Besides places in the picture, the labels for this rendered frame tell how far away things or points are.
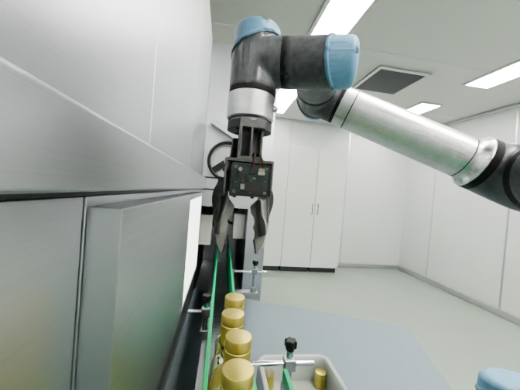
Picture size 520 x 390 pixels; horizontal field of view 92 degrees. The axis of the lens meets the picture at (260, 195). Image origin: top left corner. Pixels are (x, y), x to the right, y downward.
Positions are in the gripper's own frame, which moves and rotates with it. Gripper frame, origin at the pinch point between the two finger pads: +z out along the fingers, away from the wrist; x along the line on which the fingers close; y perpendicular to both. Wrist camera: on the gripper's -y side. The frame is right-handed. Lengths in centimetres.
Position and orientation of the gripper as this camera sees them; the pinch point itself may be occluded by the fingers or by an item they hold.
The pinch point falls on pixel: (239, 244)
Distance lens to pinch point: 44.0
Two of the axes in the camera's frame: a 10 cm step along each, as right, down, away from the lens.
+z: -0.8, 10.0, 0.2
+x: 9.9, 0.8, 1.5
